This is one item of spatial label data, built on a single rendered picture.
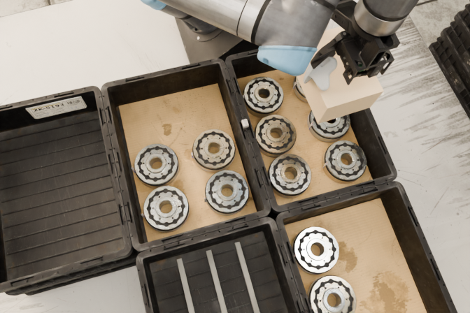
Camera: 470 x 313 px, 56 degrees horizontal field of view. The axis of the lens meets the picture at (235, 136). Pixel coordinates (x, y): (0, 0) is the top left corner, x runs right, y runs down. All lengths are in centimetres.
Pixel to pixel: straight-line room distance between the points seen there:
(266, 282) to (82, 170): 50
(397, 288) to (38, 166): 88
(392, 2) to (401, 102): 78
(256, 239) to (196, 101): 38
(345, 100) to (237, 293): 48
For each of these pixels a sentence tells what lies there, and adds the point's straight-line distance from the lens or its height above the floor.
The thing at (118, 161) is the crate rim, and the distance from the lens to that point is 99.
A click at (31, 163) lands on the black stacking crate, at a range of 116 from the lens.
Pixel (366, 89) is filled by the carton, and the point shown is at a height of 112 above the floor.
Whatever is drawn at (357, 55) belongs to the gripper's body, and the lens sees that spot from 77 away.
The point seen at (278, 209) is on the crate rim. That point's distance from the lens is 95.
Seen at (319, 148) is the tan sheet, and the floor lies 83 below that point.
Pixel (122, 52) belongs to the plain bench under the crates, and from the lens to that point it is 138.
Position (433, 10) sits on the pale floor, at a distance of 262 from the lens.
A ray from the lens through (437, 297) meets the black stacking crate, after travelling 107.
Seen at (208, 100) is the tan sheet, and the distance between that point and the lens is 114.
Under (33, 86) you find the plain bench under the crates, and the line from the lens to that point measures 139.
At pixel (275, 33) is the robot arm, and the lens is 62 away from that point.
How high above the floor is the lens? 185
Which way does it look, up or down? 69 degrees down
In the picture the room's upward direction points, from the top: 9 degrees clockwise
